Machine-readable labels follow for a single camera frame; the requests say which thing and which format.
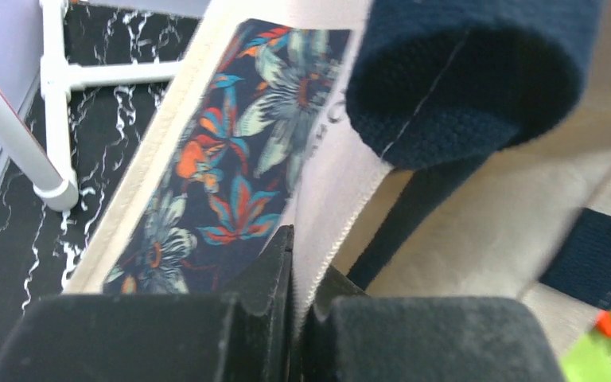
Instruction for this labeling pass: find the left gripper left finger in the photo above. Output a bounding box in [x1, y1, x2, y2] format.
[0, 226, 294, 381]

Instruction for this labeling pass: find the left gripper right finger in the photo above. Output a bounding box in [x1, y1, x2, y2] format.
[302, 268, 563, 382]

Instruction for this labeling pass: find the beige canvas tote bag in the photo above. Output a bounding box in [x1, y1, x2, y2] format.
[65, 1, 611, 351]

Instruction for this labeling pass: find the orange carrot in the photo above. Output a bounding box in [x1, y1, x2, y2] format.
[594, 310, 611, 338]

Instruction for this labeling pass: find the white pvc pipe frame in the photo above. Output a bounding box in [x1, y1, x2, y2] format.
[0, 1, 181, 212]

